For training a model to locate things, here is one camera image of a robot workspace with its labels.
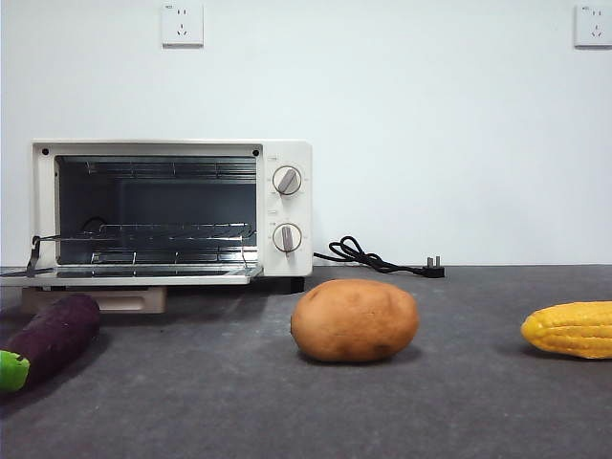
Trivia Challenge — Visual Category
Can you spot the purple eggplant green stem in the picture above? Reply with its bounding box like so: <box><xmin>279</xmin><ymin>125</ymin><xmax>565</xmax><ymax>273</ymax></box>
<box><xmin>0</xmin><ymin>293</ymin><xmax>102</xmax><ymax>394</ymax></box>

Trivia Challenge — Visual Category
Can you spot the yellow corn cob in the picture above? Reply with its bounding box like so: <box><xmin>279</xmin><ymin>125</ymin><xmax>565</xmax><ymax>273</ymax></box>
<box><xmin>520</xmin><ymin>300</ymin><xmax>612</xmax><ymax>361</ymax></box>

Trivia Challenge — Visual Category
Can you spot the brown potato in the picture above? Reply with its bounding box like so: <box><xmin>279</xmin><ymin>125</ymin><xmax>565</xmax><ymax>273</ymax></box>
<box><xmin>291</xmin><ymin>278</ymin><xmax>421</xmax><ymax>363</ymax></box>

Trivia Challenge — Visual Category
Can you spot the black power cable with plug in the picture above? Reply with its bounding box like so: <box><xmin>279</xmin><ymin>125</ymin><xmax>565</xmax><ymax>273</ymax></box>
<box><xmin>313</xmin><ymin>235</ymin><xmax>447</xmax><ymax>279</ymax></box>

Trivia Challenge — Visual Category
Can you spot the wire oven rack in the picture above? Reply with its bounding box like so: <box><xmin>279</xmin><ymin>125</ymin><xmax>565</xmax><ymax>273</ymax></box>
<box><xmin>33</xmin><ymin>221</ymin><xmax>258</xmax><ymax>245</ymax></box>

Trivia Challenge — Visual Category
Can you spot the white oven knob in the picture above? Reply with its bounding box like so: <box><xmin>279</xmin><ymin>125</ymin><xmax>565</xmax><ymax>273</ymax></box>
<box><xmin>272</xmin><ymin>164</ymin><xmax>303</xmax><ymax>197</ymax></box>
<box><xmin>272</xmin><ymin>222</ymin><xmax>303</xmax><ymax>254</ymax></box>

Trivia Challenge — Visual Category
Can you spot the white wall socket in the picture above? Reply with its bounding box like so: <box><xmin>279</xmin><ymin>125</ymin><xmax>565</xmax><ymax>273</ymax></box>
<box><xmin>161</xmin><ymin>3</ymin><xmax>205</xmax><ymax>49</ymax></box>
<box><xmin>574</xmin><ymin>4</ymin><xmax>612</xmax><ymax>49</ymax></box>

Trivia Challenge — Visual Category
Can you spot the white Toshiba toaster oven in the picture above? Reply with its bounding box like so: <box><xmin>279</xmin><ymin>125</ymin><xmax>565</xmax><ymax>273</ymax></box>
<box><xmin>31</xmin><ymin>139</ymin><xmax>315</xmax><ymax>295</ymax></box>

